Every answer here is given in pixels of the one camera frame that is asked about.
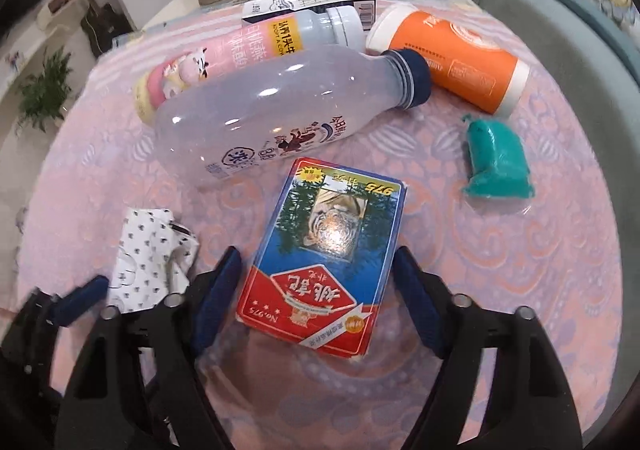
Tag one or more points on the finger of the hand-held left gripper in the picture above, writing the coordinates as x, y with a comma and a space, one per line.
80, 302

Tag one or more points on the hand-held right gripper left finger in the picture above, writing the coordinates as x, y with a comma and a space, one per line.
220, 300

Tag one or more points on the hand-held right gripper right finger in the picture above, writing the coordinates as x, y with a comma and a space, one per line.
417, 300

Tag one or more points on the blue red playing card box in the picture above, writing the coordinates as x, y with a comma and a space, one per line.
320, 250

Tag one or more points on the white dotted crumpled cloth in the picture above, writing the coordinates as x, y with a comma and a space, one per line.
145, 250

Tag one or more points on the teal plastic pouch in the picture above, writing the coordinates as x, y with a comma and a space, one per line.
495, 154

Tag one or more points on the clear plastic bottle blue cap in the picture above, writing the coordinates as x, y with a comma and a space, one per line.
260, 99

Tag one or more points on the green potted plant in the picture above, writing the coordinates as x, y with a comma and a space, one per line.
45, 89

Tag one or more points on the orange white cylindrical canister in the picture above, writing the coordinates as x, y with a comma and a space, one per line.
450, 54

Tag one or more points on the pink yogurt drink bottle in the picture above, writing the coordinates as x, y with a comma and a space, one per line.
225, 49

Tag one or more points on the black bag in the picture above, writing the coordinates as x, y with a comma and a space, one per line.
105, 27

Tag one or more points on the grey-green sofa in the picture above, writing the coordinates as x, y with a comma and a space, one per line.
560, 44

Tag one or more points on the white shelf cabinet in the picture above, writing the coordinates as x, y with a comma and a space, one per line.
55, 4

